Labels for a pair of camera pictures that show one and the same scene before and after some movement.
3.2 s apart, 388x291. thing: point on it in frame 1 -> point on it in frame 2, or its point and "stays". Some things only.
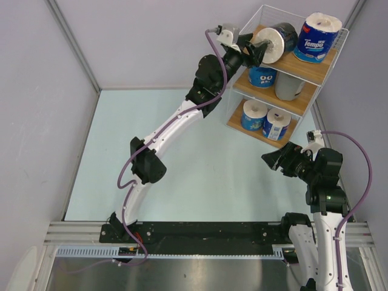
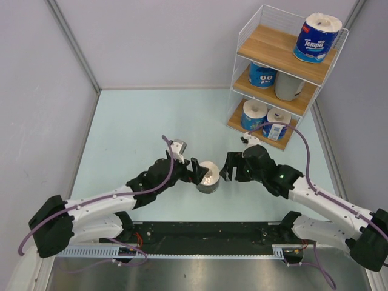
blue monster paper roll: (262, 77) stays
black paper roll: (282, 37) -> (210, 182)
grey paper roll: (287, 87) stays
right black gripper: (291, 153) -> (233, 159)
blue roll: (275, 127) stays
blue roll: (253, 114) stays
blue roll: (316, 37) stays
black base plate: (204, 237) stays
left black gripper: (255, 50) -> (188, 175)
